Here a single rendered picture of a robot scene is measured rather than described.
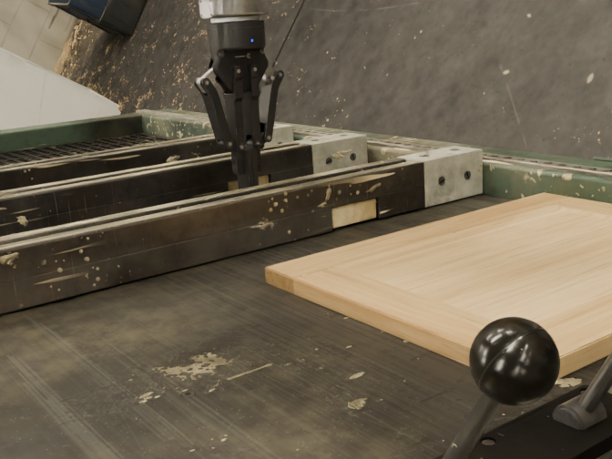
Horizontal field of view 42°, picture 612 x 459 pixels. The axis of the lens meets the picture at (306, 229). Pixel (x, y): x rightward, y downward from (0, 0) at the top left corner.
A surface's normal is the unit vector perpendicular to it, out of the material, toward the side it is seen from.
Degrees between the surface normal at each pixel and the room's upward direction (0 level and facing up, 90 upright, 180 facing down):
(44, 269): 90
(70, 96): 90
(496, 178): 30
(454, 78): 0
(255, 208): 90
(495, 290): 60
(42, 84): 90
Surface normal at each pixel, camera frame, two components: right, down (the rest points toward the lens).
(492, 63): -0.73, -0.31
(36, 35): 0.53, 0.31
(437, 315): -0.06, -0.97
